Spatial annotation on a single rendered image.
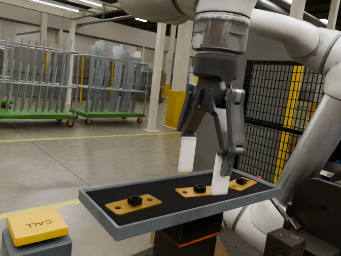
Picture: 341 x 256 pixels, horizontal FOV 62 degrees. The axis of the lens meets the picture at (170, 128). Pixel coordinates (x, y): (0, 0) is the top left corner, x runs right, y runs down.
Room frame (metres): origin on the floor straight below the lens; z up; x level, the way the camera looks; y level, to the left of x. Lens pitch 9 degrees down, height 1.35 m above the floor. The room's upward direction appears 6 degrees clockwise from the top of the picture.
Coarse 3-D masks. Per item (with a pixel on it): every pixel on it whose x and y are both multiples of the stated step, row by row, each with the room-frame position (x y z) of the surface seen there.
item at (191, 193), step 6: (198, 186) 0.50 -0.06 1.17; (204, 186) 0.49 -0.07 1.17; (210, 186) 0.52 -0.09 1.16; (180, 192) 0.48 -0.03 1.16; (186, 192) 0.48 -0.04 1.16; (192, 192) 0.48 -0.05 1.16; (198, 192) 0.48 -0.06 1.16; (204, 192) 0.49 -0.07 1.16; (210, 192) 0.49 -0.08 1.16; (186, 198) 0.46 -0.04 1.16
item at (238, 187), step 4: (236, 180) 0.56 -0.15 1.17; (240, 180) 0.55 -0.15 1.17; (244, 180) 0.55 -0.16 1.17; (248, 180) 0.59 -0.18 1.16; (252, 180) 0.59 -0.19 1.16; (232, 184) 0.55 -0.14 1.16; (236, 184) 0.55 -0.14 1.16; (240, 184) 0.55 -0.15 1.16; (244, 184) 0.55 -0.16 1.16; (248, 184) 0.56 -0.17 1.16; (252, 184) 0.56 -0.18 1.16; (232, 188) 0.53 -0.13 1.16; (236, 188) 0.53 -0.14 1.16; (240, 188) 0.53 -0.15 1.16; (244, 188) 0.53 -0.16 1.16
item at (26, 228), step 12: (12, 216) 0.34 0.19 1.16; (24, 216) 0.34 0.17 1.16; (36, 216) 0.34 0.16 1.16; (48, 216) 0.35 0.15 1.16; (60, 216) 0.35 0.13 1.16; (12, 228) 0.31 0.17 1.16; (24, 228) 0.31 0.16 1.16; (36, 228) 0.32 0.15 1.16; (48, 228) 0.32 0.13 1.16; (60, 228) 0.32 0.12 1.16; (24, 240) 0.30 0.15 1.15; (36, 240) 0.31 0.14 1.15
